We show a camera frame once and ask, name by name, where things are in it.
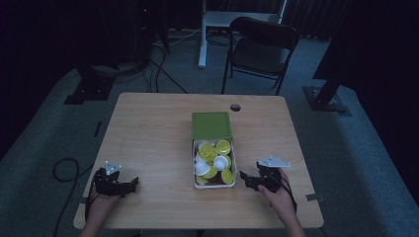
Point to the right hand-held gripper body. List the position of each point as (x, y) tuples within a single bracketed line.
[(271, 177)]

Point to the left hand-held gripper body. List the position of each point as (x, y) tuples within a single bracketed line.
[(110, 184)]

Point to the green box lid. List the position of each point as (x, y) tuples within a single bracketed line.
[(210, 125)]

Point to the person's right hand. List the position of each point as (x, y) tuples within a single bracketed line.
[(280, 197)]

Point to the person's left hand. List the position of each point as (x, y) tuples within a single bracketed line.
[(100, 205)]

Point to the pile of yellow white capsules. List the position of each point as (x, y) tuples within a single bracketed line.
[(214, 161)]

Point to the grey tape piece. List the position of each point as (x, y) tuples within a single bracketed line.
[(314, 197)]

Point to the small black strip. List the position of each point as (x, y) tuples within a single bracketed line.
[(98, 129)]

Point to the black slanted stand with base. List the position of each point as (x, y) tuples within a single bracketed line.
[(326, 95)]

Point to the black stand with square base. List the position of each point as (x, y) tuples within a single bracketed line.
[(90, 87)]

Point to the black folding chair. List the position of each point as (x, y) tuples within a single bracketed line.
[(262, 49)]

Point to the white desk frame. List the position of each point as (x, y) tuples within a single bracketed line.
[(210, 23)]

